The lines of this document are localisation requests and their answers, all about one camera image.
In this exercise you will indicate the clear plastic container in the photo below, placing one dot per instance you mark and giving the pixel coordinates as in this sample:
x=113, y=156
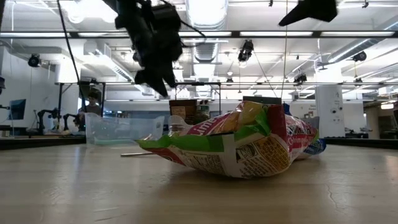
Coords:
x=124, y=127

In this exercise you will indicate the white pillar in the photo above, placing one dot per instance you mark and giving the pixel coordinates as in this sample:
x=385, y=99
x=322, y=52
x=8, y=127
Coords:
x=329, y=109

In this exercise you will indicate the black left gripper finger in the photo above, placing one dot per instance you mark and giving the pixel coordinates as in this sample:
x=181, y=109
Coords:
x=169, y=76
x=154, y=79

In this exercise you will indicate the blue soy sauce ramen packet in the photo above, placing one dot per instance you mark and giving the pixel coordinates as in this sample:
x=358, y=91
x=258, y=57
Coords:
x=315, y=147

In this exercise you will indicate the dark computer monitor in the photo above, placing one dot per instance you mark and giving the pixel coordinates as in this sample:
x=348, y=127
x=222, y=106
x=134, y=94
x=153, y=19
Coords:
x=17, y=109

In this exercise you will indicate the background black robot arm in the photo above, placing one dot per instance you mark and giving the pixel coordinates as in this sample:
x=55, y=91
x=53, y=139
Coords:
x=48, y=116
x=71, y=119

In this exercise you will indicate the black background workstation frame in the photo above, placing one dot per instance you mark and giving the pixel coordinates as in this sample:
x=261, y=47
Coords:
x=59, y=102

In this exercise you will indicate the green lid spice jar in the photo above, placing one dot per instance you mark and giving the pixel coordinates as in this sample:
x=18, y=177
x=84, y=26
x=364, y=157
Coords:
x=203, y=115

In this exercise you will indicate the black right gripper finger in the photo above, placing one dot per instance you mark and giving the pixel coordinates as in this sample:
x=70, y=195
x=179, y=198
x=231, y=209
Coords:
x=317, y=9

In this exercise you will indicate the lime chili shrimp ramen packet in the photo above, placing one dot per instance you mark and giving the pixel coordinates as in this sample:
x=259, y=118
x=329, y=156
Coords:
x=242, y=149

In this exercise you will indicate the black ceiling spotlight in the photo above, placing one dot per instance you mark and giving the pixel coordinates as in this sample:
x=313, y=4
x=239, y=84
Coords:
x=33, y=60
x=300, y=77
x=245, y=49
x=359, y=56

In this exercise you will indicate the silver ventilation duct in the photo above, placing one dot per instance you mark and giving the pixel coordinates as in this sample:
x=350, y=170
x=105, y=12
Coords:
x=206, y=12

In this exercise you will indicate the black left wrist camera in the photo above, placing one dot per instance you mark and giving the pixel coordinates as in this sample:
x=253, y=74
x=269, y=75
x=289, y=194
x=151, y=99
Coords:
x=166, y=17

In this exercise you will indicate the person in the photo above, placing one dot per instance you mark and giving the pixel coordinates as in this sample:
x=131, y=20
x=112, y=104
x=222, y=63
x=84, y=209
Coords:
x=91, y=107

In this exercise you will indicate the black gantry beam with lights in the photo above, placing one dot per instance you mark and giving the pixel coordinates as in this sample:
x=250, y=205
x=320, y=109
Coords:
x=234, y=34

